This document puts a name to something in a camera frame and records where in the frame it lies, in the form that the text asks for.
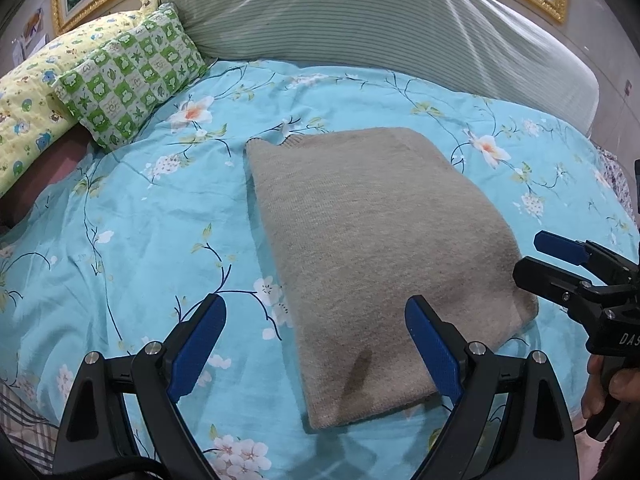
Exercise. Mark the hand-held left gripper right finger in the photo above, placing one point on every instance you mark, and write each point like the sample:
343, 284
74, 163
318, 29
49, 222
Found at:
432, 350

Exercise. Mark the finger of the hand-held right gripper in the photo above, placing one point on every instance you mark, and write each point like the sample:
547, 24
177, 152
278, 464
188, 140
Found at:
557, 248
545, 275

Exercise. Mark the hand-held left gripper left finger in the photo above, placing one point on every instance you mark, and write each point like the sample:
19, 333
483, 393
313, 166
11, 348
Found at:
195, 350

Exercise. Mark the beige knit sweater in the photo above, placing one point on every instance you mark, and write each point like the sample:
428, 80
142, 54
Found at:
375, 220

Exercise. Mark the person's right hand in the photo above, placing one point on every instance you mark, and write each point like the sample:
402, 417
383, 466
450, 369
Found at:
594, 390

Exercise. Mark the pale patterned cloth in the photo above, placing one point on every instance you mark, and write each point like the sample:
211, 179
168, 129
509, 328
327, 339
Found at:
617, 180

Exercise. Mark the blue floral blanket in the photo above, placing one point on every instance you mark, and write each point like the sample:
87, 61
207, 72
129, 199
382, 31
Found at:
150, 240

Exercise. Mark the plaid cloth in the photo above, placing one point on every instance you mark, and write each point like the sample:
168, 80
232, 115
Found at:
25, 430

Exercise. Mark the dark red bed sheet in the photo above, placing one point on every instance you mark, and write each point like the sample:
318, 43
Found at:
45, 170

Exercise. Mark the green checked pillow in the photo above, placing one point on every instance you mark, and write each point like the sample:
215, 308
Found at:
135, 70

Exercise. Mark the grey striped bolster pillow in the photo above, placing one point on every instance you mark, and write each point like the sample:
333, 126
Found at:
375, 20

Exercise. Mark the yellow cartoon print pillow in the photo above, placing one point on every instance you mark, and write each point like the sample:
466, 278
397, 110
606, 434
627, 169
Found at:
30, 105

